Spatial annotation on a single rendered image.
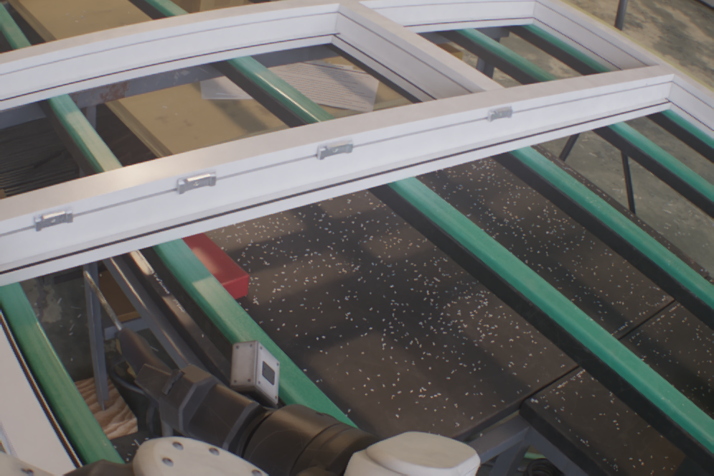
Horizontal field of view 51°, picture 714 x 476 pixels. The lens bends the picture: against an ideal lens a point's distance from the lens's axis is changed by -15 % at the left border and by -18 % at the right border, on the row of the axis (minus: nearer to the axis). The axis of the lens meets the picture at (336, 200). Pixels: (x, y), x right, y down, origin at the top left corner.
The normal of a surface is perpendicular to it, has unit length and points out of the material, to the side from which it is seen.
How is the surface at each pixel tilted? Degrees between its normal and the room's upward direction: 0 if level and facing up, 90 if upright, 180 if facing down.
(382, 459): 25
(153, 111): 0
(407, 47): 90
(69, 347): 0
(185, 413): 78
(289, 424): 13
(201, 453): 32
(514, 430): 0
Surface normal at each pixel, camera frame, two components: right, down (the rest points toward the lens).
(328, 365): 0.14, -0.84
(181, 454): 0.47, -0.88
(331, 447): -0.14, -0.83
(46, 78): 0.58, 0.50
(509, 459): -0.80, 0.21
